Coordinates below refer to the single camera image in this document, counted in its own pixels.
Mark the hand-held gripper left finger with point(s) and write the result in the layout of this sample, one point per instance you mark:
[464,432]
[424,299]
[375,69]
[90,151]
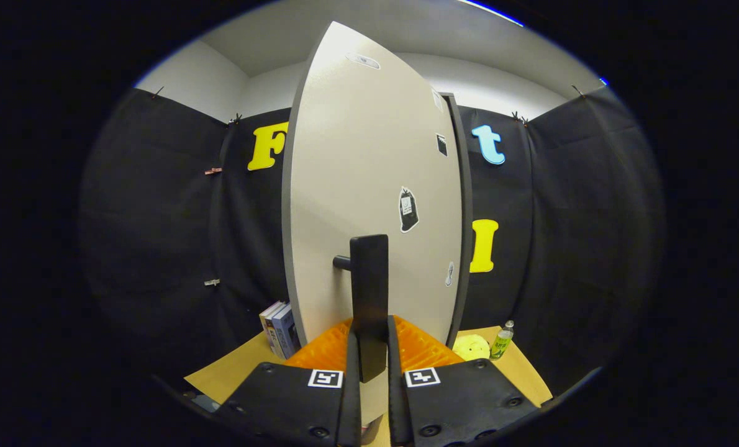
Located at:
[295,403]

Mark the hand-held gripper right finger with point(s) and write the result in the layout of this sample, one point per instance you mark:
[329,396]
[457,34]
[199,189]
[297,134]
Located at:
[462,403]

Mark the grey shoe cabinet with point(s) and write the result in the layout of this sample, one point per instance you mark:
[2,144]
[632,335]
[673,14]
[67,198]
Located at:
[467,217]

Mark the yellow plush toy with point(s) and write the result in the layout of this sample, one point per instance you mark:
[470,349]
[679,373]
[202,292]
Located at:
[471,347]

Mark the green plastic bottle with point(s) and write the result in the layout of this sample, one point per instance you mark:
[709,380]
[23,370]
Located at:
[502,344]

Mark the blue paperback book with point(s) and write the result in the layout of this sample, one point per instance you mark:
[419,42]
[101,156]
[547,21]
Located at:
[285,332]

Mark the white paperback book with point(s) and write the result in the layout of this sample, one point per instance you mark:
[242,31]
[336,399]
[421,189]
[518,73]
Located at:
[269,323]

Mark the black backdrop cloth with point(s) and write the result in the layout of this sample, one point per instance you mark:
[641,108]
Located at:
[568,217]

